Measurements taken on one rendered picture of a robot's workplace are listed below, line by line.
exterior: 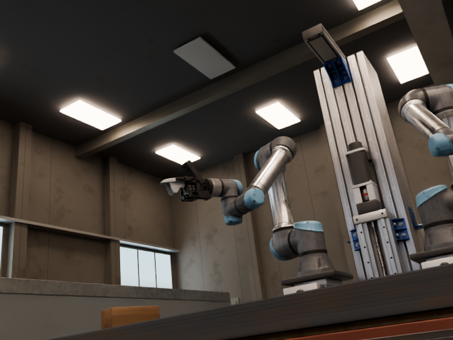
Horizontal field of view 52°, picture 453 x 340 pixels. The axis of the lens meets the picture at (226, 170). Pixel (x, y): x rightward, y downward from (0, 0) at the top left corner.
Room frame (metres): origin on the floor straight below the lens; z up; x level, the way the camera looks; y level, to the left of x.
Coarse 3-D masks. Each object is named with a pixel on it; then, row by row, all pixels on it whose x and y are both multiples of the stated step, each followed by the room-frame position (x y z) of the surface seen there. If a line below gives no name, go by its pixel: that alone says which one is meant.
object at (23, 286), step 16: (0, 288) 1.22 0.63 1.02; (16, 288) 1.25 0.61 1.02; (32, 288) 1.30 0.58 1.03; (48, 288) 1.34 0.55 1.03; (64, 288) 1.38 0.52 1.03; (80, 288) 1.43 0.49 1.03; (96, 288) 1.49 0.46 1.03; (112, 288) 1.54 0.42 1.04; (128, 288) 1.60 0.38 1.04; (144, 288) 1.67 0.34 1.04; (160, 288) 1.74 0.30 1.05
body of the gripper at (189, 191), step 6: (192, 180) 1.69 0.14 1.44; (204, 180) 1.76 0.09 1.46; (210, 180) 1.74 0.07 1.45; (186, 186) 1.69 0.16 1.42; (192, 186) 1.70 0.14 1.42; (198, 186) 1.70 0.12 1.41; (204, 186) 1.75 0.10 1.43; (210, 186) 1.74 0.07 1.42; (180, 192) 1.72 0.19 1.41; (186, 192) 1.69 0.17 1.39; (192, 192) 1.70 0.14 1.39; (198, 192) 1.70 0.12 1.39; (204, 192) 1.74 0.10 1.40; (210, 192) 1.75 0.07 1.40; (186, 198) 1.72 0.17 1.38; (192, 198) 1.73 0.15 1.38; (198, 198) 1.73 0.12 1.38; (204, 198) 1.76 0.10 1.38
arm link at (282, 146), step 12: (276, 144) 1.84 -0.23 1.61; (288, 144) 1.82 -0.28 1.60; (276, 156) 1.80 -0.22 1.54; (288, 156) 1.83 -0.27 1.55; (264, 168) 1.77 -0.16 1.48; (276, 168) 1.78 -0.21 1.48; (264, 180) 1.74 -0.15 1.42; (252, 192) 1.67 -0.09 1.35; (264, 192) 1.74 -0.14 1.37; (240, 204) 1.72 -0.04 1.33; (252, 204) 1.69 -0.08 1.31
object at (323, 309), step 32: (352, 288) 0.67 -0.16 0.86; (384, 288) 0.65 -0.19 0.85; (416, 288) 0.63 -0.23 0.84; (448, 288) 0.61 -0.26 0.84; (160, 320) 0.87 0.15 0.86; (192, 320) 0.83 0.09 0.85; (224, 320) 0.79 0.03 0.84; (256, 320) 0.76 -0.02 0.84; (288, 320) 0.73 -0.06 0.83; (320, 320) 0.70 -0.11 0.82; (352, 320) 0.68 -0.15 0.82
